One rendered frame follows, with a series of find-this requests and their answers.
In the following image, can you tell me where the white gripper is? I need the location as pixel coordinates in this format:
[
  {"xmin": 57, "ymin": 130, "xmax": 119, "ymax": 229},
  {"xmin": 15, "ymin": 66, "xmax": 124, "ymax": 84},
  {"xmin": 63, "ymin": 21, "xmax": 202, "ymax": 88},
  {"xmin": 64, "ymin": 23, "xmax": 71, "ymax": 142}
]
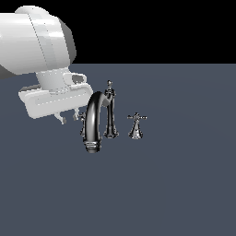
[{"xmin": 18, "ymin": 72, "xmax": 94, "ymax": 125}]

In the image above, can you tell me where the chrome faucet spout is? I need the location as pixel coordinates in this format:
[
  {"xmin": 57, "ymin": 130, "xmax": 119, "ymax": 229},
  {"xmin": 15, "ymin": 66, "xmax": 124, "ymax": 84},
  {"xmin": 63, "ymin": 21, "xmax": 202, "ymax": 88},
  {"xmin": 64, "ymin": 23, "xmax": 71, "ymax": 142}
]
[{"xmin": 82, "ymin": 80, "xmax": 120, "ymax": 154}]

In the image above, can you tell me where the chrome cross faucet handle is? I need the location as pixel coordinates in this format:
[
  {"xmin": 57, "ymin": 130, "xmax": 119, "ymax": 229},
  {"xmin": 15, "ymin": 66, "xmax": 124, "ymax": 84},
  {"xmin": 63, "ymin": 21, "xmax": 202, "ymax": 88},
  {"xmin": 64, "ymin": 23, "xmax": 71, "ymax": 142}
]
[
  {"xmin": 126, "ymin": 112, "xmax": 148, "ymax": 140},
  {"xmin": 78, "ymin": 112, "xmax": 88, "ymax": 138}
]

